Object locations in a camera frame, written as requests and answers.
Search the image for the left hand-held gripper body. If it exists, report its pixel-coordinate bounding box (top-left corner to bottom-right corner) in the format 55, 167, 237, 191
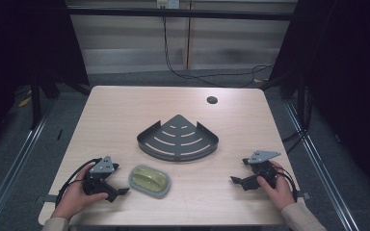
82, 155, 116, 196

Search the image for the white wall socket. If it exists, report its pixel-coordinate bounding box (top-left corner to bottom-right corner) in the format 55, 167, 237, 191
156, 0, 181, 10

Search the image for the yellow floor tape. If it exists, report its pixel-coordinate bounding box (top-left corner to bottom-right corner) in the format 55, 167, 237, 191
17, 95, 33, 109

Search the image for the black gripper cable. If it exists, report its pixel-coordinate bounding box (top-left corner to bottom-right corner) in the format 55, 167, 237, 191
54, 157, 103, 208
273, 166, 300, 202

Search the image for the person's left hand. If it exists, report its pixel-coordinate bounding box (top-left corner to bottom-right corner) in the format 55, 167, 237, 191
51, 163, 110, 221

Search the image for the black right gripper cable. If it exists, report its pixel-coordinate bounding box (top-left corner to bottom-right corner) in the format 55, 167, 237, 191
273, 166, 300, 202

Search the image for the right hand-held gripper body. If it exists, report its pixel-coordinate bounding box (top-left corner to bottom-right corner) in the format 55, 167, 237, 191
246, 149, 282, 191

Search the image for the dark grey corner shelf rack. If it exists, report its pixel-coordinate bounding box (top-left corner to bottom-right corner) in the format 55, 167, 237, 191
136, 114, 220, 163

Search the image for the person's right hand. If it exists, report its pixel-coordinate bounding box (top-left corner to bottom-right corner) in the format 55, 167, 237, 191
256, 160, 299, 212

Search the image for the black metal stand post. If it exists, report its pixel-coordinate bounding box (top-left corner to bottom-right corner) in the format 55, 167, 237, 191
296, 76, 313, 131
29, 81, 43, 131

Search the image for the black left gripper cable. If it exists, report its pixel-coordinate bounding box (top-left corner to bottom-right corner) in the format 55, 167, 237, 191
54, 157, 103, 208

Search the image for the black horizontal frame bar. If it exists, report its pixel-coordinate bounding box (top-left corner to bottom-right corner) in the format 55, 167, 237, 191
66, 7, 296, 22

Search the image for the black floor cable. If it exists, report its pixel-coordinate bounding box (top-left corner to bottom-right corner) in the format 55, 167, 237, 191
281, 128, 306, 154

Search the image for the black curtain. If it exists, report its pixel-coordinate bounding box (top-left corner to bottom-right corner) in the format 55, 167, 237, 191
268, 0, 370, 203
0, 0, 91, 158

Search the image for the black wall cable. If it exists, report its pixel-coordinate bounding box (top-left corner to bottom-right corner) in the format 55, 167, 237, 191
162, 15, 275, 89

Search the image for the metal floor rail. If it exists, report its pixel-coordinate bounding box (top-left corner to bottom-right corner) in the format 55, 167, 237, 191
0, 107, 52, 231
283, 101, 361, 231

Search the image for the green soap dish grey rim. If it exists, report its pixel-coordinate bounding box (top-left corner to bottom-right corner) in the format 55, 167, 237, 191
127, 164, 172, 199

